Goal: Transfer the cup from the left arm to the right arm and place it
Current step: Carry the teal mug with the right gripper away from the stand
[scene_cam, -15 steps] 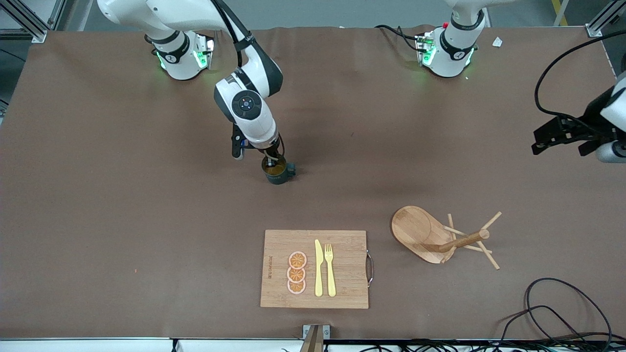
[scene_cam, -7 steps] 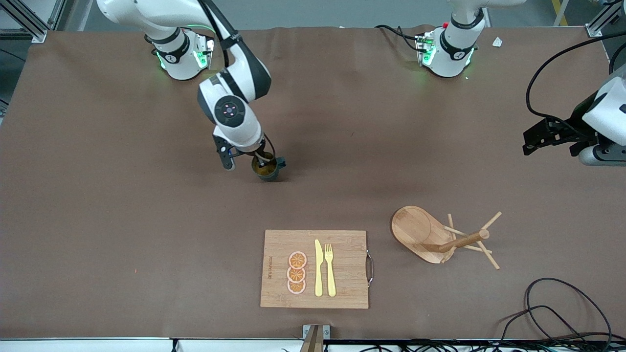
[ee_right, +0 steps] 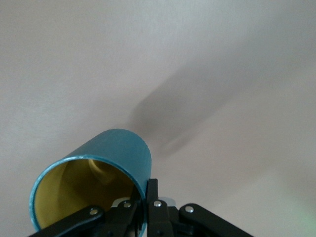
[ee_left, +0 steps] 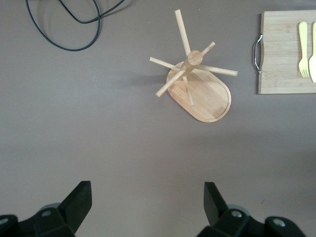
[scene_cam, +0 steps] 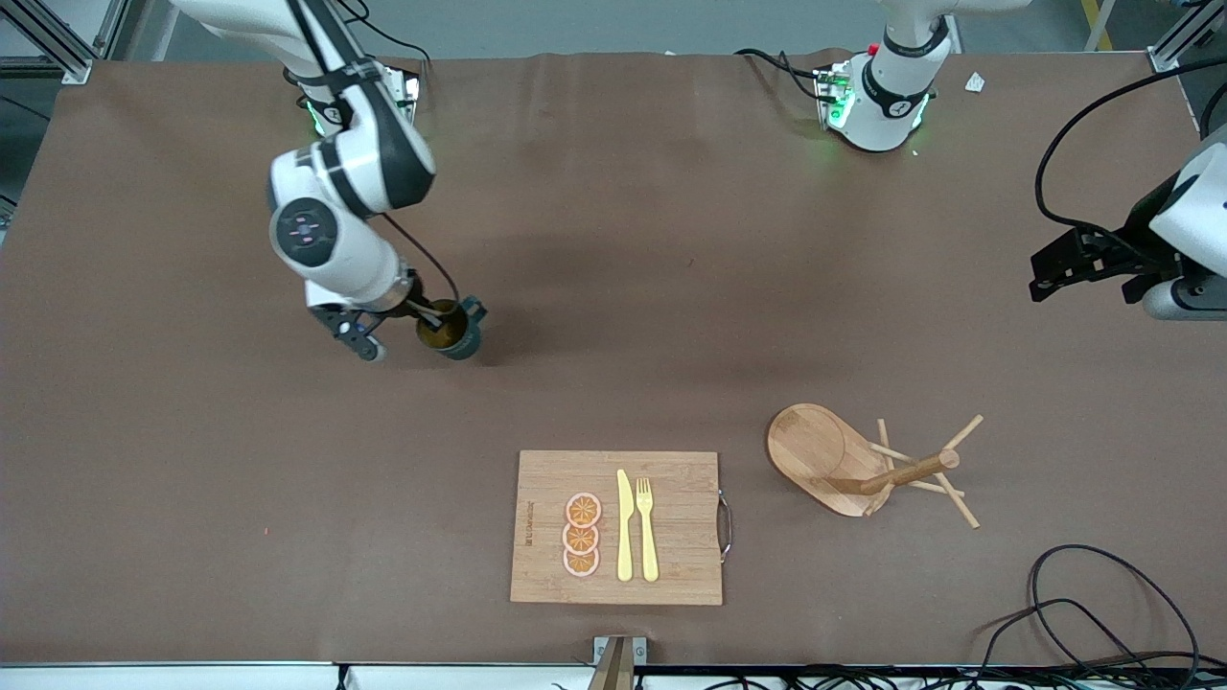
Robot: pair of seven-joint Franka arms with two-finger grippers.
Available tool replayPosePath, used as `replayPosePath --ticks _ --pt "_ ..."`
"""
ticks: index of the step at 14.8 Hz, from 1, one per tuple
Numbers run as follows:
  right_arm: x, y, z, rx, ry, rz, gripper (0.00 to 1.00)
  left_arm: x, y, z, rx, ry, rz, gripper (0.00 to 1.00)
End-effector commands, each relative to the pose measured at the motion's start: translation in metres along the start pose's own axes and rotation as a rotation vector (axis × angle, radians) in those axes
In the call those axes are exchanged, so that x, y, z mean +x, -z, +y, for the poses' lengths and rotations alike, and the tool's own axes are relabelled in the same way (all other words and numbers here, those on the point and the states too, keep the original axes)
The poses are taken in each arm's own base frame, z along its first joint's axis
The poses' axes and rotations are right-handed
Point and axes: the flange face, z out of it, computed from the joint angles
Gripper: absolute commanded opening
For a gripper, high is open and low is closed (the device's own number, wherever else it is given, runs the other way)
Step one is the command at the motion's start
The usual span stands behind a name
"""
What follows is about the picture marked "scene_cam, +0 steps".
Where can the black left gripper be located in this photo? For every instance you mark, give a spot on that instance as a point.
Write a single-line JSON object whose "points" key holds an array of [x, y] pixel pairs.
{"points": [[1115, 251]]}

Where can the yellow plastic fork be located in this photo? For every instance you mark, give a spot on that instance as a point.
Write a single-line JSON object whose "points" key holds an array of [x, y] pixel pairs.
{"points": [[648, 546]]}

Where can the yellow plastic knife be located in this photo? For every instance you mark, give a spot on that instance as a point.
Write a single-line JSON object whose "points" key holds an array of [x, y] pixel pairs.
{"points": [[624, 537]]}

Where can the metal bracket with wooden post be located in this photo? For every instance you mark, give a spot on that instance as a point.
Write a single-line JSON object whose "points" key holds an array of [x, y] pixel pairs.
{"points": [[613, 671]]}

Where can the orange slice toy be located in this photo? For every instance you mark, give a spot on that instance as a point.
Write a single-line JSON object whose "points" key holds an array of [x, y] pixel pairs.
{"points": [[581, 563], [584, 509], [580, 539]]}

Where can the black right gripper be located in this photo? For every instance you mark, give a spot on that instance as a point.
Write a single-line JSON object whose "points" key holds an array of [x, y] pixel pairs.
{"points": [[423, 307]]}

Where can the dark green mug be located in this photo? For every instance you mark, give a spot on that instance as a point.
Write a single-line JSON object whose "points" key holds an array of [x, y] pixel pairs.
{"points": [[460, 340]]}

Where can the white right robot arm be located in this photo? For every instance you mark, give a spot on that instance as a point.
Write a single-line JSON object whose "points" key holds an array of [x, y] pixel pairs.
{"points": [[345, 163]]}

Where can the small white paper scrap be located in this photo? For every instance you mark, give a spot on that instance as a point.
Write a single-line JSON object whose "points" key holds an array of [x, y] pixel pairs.
{"points": [[975, 82]]}

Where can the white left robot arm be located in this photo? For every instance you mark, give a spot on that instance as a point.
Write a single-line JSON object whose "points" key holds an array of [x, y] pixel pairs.
{"points": [[891, 96]]}

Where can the wooden mug tree stand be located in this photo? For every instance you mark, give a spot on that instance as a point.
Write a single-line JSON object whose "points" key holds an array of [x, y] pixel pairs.
{"points": [[815, 450]]}

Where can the aluminium frame profile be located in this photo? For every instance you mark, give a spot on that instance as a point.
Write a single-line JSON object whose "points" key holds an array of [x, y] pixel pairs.
{"points": [[1184, 38], [57, 43]]}

